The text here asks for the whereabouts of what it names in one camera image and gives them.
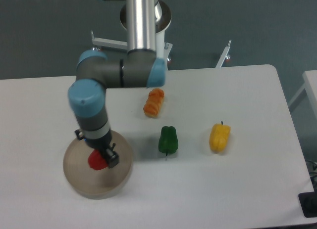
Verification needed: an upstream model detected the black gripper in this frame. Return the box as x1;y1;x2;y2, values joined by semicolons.
74;129;119;168

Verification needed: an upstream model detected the red bell pepper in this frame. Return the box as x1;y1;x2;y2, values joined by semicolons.
88;149;108;171

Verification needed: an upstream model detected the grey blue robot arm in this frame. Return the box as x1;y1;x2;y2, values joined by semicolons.
67;0;166;168

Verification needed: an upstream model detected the beige round plate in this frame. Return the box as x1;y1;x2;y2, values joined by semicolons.
63;131;133;199

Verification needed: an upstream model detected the green bell pepper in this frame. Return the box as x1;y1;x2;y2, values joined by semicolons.
158;126;179;156

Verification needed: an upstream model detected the yellow bell pepper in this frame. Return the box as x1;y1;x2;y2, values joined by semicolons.
209;121;231;152

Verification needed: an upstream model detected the orange bread loaf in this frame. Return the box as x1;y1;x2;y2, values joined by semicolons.
143;88;164;118

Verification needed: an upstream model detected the black device at edge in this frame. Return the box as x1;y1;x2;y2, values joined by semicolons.
298;191;317;218

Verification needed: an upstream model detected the white side table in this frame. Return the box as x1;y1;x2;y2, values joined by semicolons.
288;70;317;116

